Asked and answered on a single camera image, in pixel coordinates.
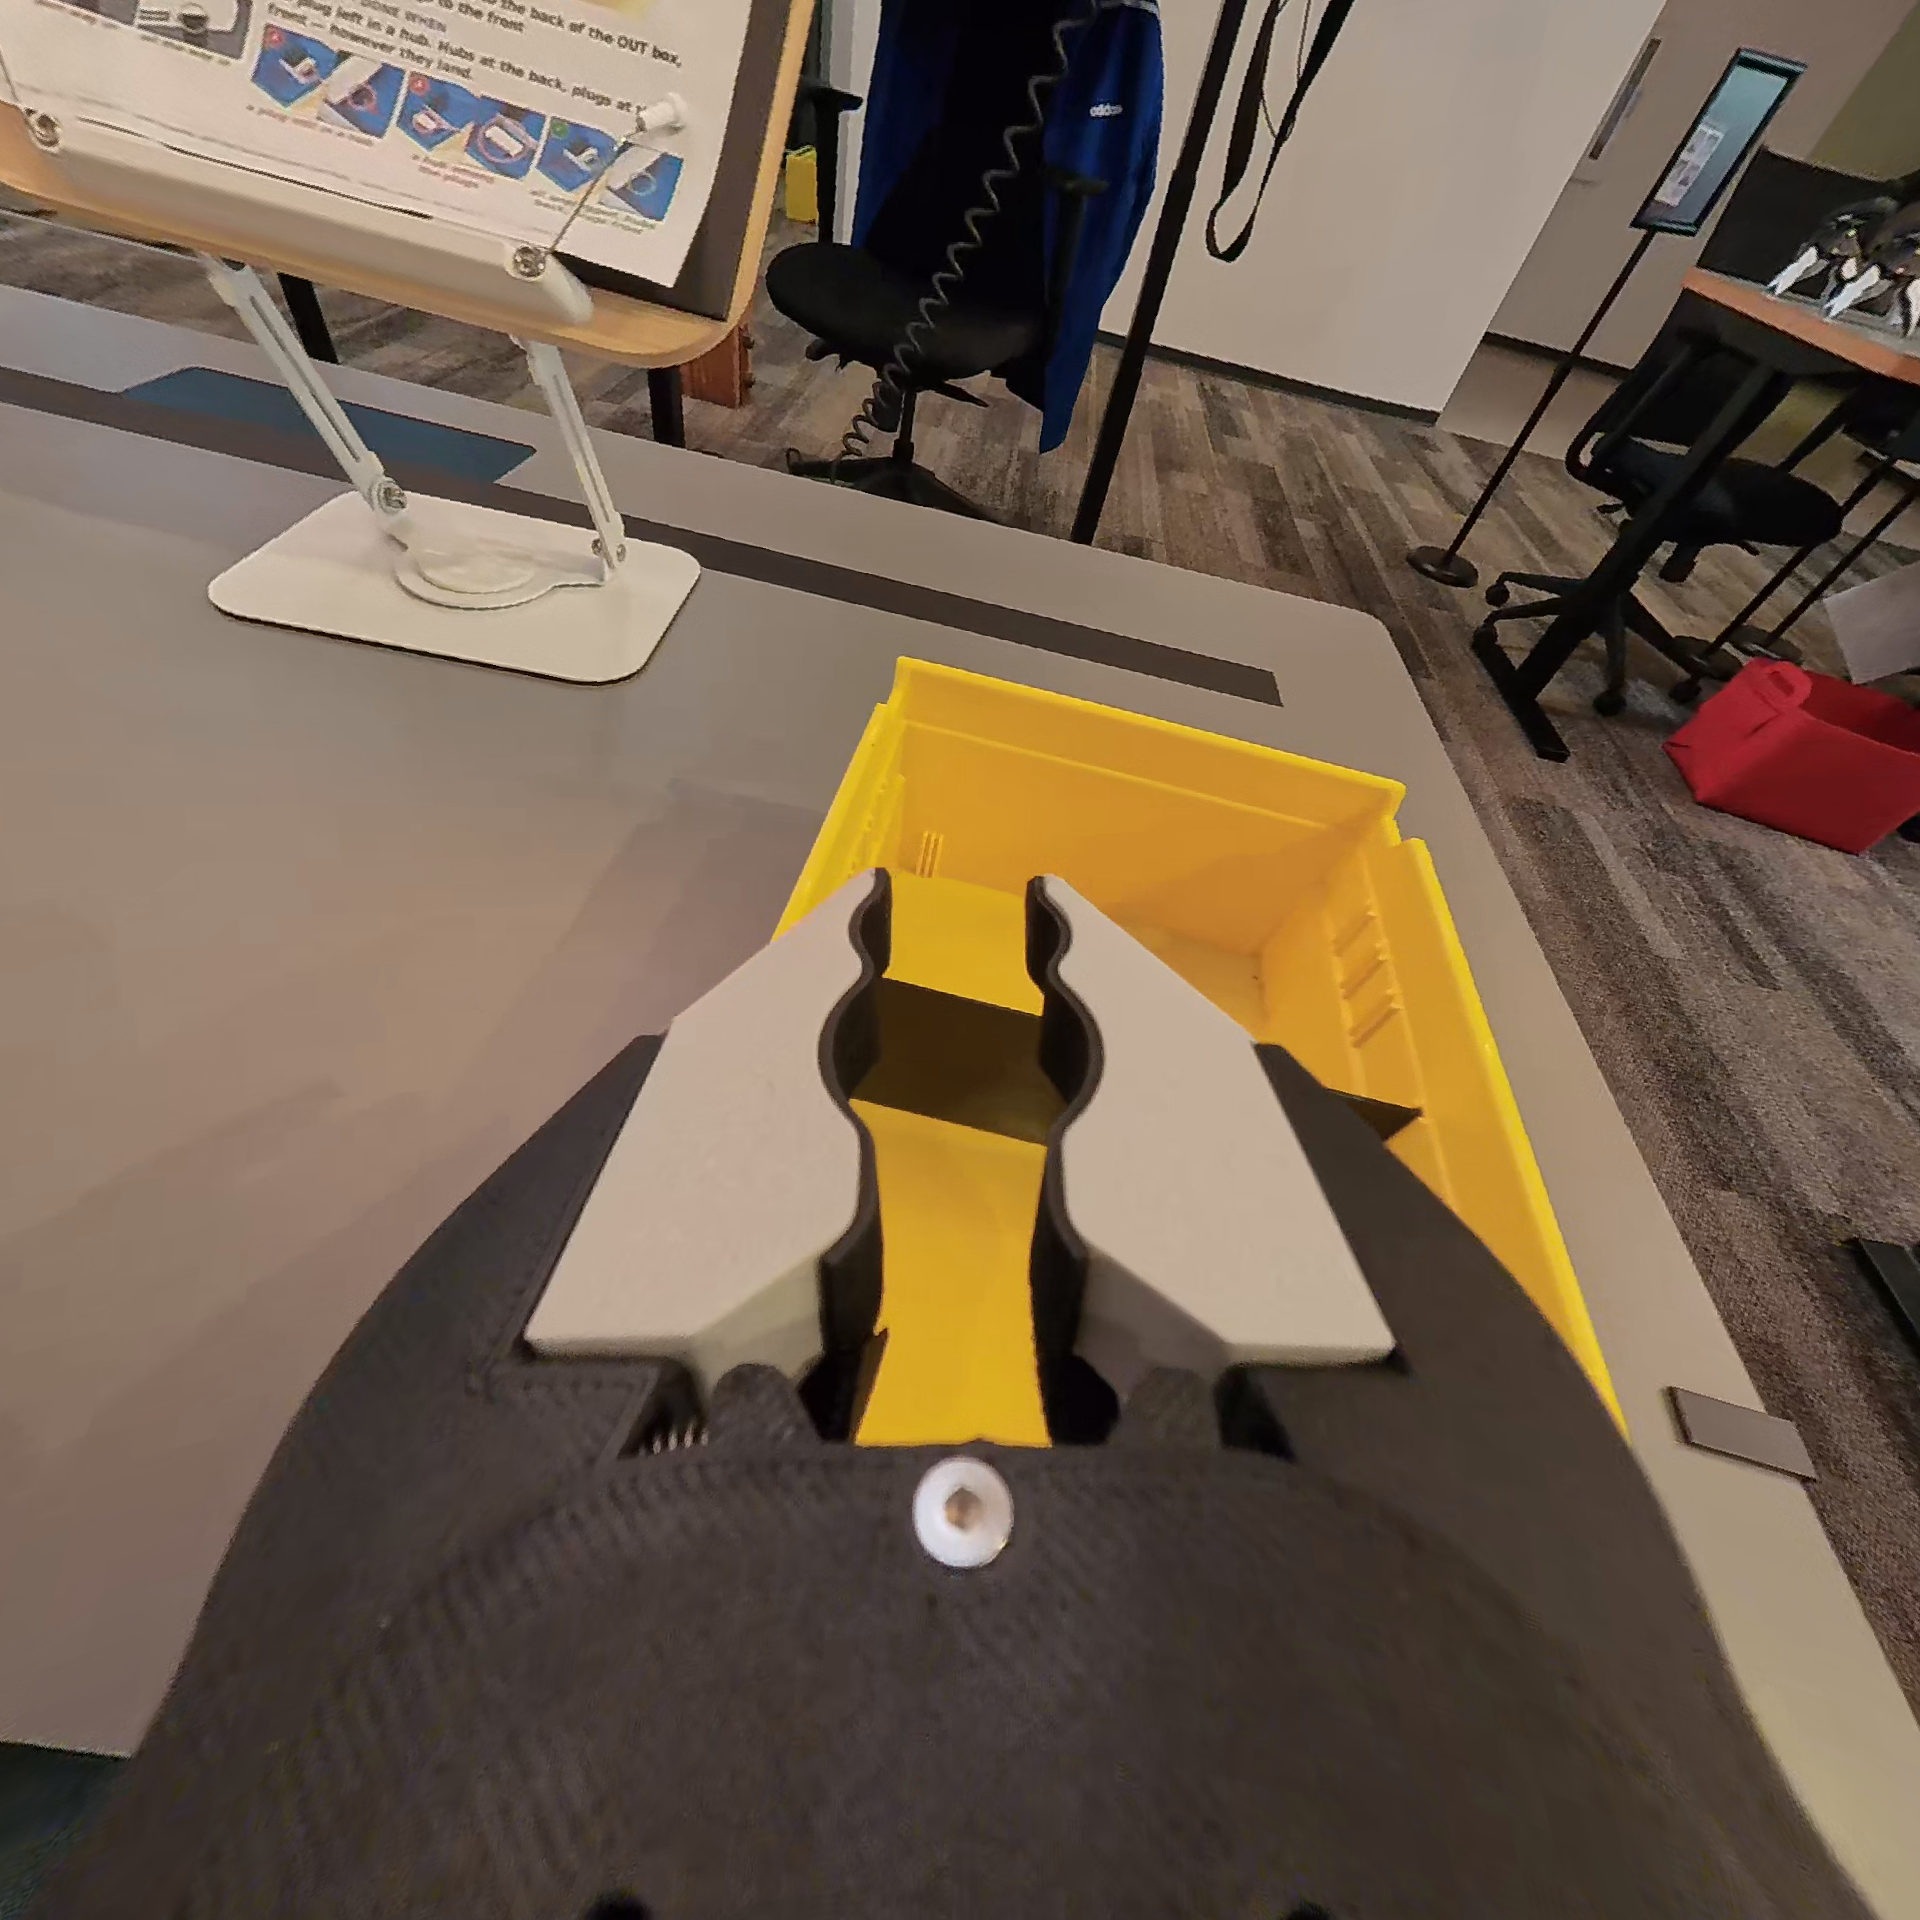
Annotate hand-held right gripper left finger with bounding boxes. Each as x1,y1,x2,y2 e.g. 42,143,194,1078
519,866,894,1379

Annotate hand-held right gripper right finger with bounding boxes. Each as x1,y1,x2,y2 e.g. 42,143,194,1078
1027,873,1400,1379

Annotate yellow plastic bin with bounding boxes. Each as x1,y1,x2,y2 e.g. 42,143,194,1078
772,656,1629,1449

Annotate small grey plate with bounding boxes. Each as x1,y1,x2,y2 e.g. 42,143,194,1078
1669,1387,1819,1483

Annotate red fabric bag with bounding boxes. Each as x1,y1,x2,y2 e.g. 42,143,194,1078
1663,656,1920,857

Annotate black office chair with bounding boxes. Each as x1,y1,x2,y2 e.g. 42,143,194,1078
1567,323,1850,720
766,76,1104,519

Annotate white paper sheet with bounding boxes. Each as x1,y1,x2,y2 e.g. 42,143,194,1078
1821,576,1920,683

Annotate black pole stand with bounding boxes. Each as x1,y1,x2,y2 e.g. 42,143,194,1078
1067,0,1255,544

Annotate blue jacket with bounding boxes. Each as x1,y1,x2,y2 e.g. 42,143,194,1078
848,0,1164,452

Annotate printed instruction sheet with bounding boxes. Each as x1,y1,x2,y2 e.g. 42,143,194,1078
0,0,751,295

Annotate black and white tools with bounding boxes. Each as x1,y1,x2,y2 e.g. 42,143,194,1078
1762,187,1920,326

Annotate tablet sign on stand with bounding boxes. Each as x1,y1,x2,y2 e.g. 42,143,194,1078
1407,48,1806,590

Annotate black coiled cable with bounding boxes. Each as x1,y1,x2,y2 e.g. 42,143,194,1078
815,0,1098,482

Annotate wooden desk with black frame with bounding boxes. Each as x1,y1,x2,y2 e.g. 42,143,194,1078
1470,180,1920,760

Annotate black hanging straps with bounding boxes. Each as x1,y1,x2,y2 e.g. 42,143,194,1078
1206,0,1359,260

